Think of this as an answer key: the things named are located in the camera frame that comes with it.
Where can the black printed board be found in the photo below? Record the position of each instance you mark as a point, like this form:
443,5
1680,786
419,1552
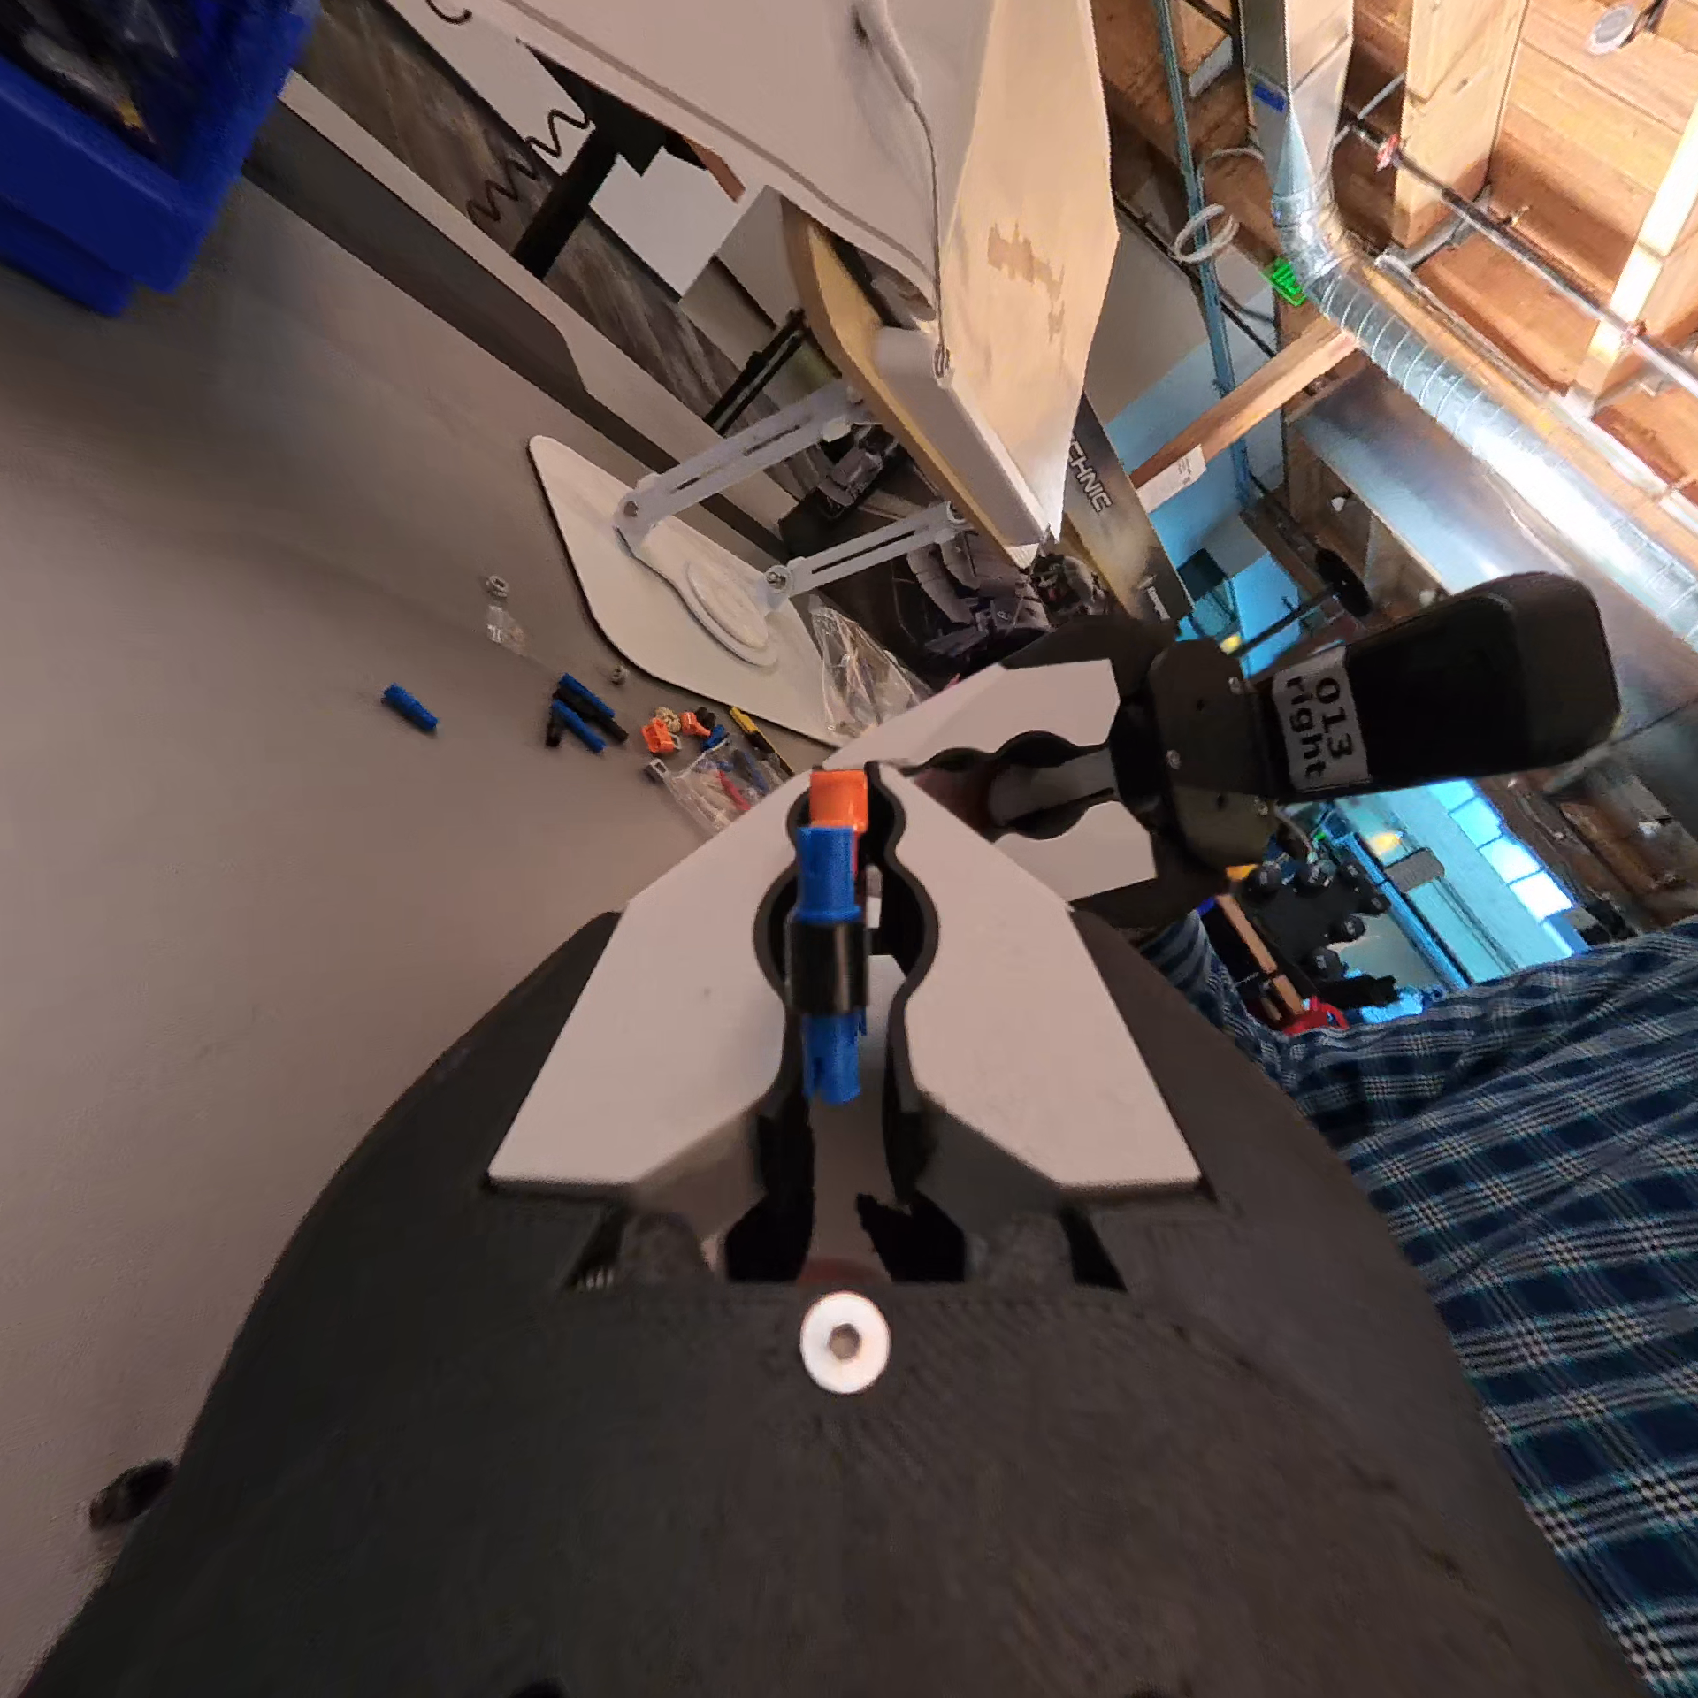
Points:
1107,491

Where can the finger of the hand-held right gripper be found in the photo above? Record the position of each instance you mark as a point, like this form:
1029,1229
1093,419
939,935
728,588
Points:
1087,850
1034,703

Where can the white articulated desk stand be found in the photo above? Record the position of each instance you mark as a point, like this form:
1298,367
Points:
590,512

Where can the empty clear plastic bag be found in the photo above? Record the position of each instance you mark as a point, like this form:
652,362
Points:
861,664

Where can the orange connector piece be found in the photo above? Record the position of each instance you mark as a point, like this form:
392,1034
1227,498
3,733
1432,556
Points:
659,735
838,801

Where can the blue connector pin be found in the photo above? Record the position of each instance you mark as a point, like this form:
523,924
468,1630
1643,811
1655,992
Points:
590,703
573,730
410,709

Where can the clear bag of toy parts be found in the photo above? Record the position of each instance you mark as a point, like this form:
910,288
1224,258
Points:
723,790

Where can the black toy beam assembly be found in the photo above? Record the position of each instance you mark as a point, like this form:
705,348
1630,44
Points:
822,963

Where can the blue storage bin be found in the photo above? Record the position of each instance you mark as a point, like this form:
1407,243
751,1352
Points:
92,199

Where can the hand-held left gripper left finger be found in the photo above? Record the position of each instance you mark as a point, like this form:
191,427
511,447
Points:
636,1048

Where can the clear plastic piece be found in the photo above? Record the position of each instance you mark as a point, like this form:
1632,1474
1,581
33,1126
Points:
504,627

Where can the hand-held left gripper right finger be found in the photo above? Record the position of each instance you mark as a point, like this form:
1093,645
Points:
1047,1048

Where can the grey desk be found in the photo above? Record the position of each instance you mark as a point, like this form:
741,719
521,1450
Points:
265,995

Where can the person in plaid shirt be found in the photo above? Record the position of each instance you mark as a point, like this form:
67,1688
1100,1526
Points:
1565,1328

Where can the white adjacent table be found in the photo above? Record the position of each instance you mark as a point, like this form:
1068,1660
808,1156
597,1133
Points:
451,67

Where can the silver ventilation duct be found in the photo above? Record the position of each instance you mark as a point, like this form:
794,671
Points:
1459,411

